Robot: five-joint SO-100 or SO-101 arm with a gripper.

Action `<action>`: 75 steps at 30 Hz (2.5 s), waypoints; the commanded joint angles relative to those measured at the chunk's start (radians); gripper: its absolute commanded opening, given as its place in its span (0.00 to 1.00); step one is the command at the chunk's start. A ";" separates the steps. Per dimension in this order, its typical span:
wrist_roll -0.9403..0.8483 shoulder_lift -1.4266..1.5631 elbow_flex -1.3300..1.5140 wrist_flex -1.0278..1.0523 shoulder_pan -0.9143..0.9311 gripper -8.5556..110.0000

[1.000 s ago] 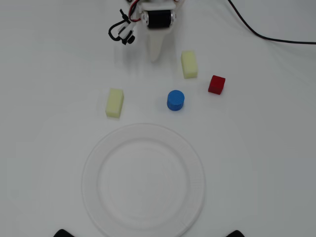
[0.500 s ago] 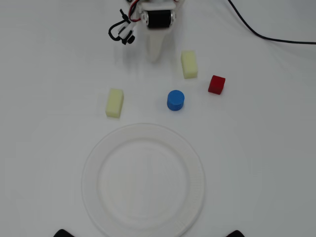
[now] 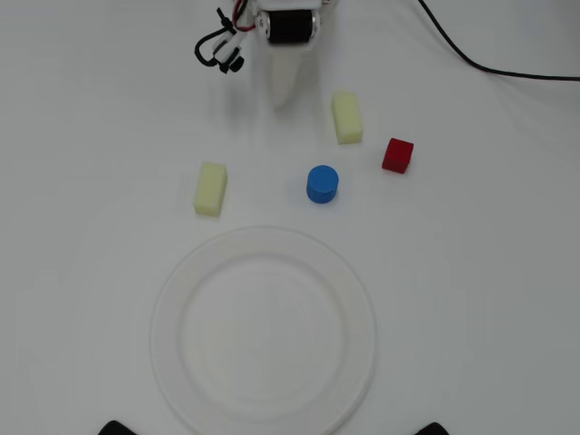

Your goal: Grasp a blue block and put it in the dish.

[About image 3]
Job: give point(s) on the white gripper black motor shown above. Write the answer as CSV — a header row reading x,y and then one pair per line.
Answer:
x,y
290,27

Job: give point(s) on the blue cylinder block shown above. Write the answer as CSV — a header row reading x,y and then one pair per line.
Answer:
x,y
322,184

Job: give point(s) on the pale yellow rectangular foam block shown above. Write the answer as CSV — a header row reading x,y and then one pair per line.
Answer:
x,y
347,117
210,189

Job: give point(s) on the red cube block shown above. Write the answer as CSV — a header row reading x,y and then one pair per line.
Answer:
x,y
397,155

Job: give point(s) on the white paper plate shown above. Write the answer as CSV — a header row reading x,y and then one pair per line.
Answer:
x,y
263,331

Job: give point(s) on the black bar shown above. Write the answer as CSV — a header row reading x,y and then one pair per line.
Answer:
x,y
436,429

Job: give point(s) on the black stand foot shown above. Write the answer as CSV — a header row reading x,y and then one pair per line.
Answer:
x,y
115,428

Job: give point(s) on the white wrist camera black lens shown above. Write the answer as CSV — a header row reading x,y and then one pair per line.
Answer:
x,y
228,49

